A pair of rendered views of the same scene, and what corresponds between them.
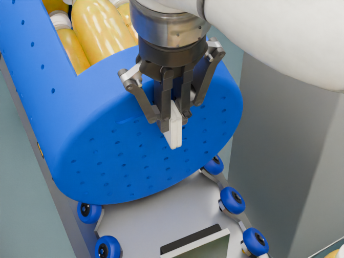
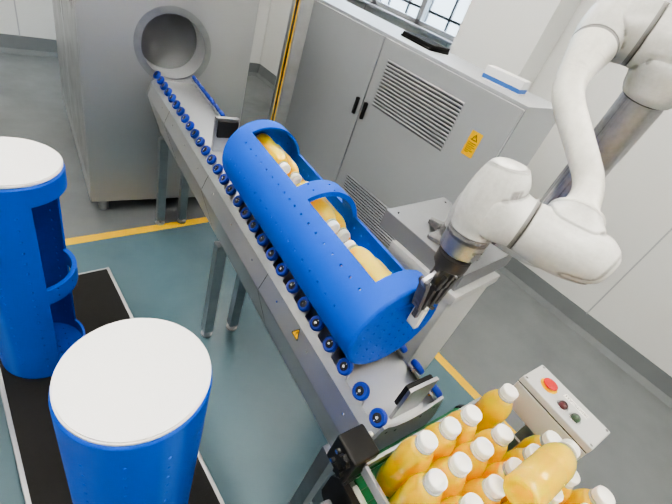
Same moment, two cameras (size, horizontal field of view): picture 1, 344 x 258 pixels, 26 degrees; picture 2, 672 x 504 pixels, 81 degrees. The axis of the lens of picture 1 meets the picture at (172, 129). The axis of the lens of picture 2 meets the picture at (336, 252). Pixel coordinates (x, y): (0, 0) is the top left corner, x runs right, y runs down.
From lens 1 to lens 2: 0.53 m
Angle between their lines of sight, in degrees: 25
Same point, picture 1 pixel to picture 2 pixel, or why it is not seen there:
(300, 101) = not seen: hidden behind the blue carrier
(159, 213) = (376, 373)
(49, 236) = (220, 409)
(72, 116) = (376, 302)
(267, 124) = not seen: hidden behind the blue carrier
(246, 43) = (545, 254)
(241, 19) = (548, 241)
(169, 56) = (459, 268)
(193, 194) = (391, 364)
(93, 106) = (390, 297)
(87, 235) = (340, 383)
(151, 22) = (465, 247)
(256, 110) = not seen: hidden behind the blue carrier
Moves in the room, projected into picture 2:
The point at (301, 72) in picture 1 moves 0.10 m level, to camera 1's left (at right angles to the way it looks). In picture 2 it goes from (576, 268) to (530, 260)
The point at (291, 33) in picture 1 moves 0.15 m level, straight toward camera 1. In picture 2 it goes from (577, 248) to (621, 311)
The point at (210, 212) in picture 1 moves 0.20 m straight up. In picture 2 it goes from (402, 374) to (434, 328)
